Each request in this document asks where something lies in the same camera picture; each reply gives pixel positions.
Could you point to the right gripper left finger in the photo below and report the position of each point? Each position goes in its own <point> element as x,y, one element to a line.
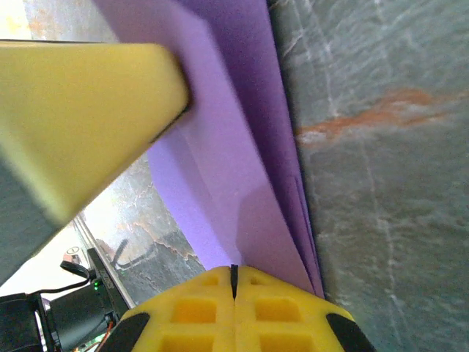
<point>220,330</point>

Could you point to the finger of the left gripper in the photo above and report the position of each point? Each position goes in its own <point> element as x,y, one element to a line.
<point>73,110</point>

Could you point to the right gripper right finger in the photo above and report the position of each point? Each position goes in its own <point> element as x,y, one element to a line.
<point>249,330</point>

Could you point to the purple square paper sheet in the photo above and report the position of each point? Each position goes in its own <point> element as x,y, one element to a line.
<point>227,146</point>

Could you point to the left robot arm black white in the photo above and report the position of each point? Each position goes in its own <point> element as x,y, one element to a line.
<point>73,319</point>

